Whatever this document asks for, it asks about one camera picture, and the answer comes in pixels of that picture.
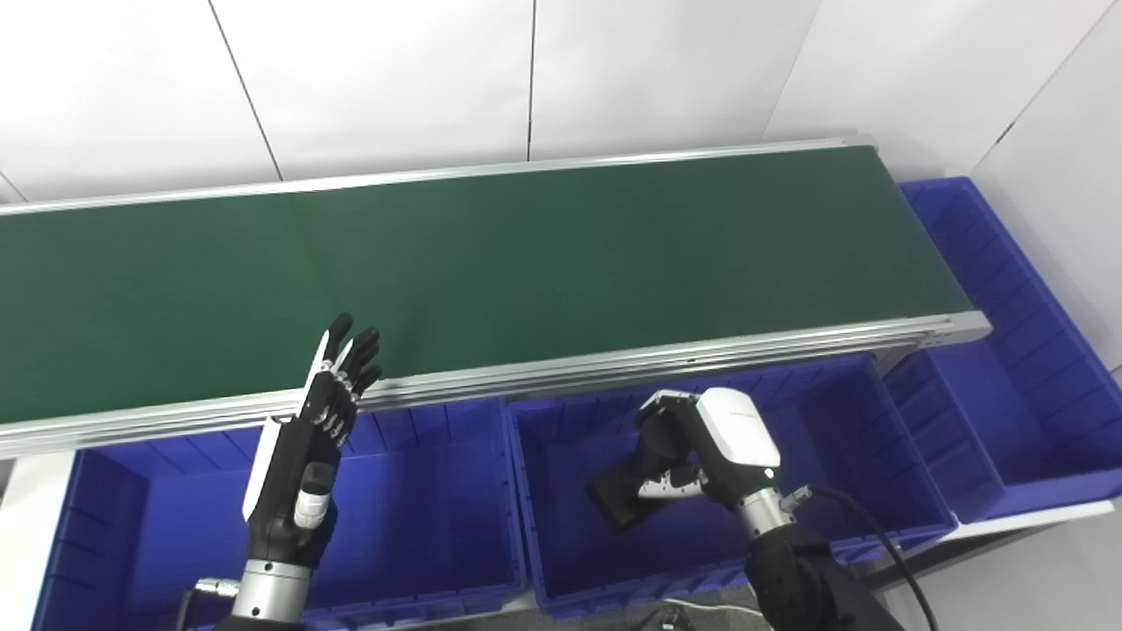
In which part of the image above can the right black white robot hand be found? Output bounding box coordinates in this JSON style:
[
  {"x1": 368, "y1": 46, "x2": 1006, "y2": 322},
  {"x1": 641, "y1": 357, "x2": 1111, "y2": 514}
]
[{"x1": 636, "y1": 387, "x2": 783, "y2": 509}]

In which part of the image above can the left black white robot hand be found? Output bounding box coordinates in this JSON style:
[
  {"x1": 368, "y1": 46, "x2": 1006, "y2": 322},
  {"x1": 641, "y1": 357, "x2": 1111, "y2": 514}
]
[{"x1": 241, "y1": 313, "x2": 384, "y2": 566}]

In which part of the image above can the black cylinder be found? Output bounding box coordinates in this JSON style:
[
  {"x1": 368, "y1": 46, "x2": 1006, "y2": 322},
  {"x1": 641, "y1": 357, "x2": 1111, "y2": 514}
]
[{"x1": 586, "y1": 412, "x2": 702, "y2": 533}]

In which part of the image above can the blue plastic bin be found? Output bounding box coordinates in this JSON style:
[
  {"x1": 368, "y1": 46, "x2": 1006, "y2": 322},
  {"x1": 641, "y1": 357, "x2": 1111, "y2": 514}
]
[
  {"x1": 31, "y1": 399, "x2": 529, "y2": 631},
  {"x1": 881, "y1": 176, "x2": 1122, "y2": 524},
  {"x1": 507, "y1": 353, "x2": 959, "y2": 619}
]

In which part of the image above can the aluminium conveyor leg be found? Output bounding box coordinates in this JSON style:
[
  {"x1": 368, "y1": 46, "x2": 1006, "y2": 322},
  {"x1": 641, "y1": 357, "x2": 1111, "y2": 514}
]
[{"x1": 875, "y1": 344, "x2": 920, "y2": 378}]

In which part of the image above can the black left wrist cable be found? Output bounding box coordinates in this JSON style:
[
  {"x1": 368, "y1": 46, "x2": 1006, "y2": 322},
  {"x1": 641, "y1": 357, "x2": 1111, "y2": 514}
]
[{"x1": 175, "y1": 577, "x2": 239, "y2": 631}]

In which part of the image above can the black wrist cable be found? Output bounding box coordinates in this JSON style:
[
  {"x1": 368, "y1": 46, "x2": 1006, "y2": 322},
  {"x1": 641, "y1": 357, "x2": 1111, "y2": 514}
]
[
  {"x1": 175, "y1": 577, "x2": 239, "y2": 631},
  {"x1": 780, "y1": 485, "x2": 939, "y2": 631}
]

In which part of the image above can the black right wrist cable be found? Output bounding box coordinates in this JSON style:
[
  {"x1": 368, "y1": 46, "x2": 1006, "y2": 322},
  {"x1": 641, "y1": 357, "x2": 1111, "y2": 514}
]
[{"x1": 780, "y1": 485, "x2": 939, "y2": 631}]

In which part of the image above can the green conveyor belt aluminium frame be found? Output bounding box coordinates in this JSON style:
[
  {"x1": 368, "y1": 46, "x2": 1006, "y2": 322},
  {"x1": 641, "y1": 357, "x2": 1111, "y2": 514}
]
[{"x1": 0, "y1": 134, "x2": 991, "y2": 461}]

